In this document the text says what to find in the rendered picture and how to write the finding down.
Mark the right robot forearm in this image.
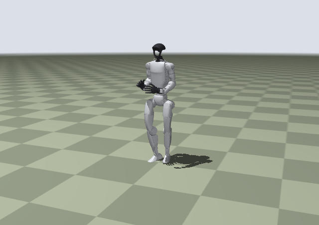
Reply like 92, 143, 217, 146
143, 81, 150, 91

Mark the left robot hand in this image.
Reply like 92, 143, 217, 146
145, 83, 161, 94

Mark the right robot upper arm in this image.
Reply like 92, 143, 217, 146
146, 62, 151, 83

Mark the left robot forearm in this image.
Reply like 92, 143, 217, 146
160, 81, 176, 94

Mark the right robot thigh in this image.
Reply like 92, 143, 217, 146
144, 98, 158, 135

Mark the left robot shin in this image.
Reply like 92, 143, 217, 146
164, 128, 172, 156

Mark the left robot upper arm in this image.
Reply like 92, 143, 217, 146
165, 62, 175, 85

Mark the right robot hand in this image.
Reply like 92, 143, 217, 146
136, 80, 146, 90

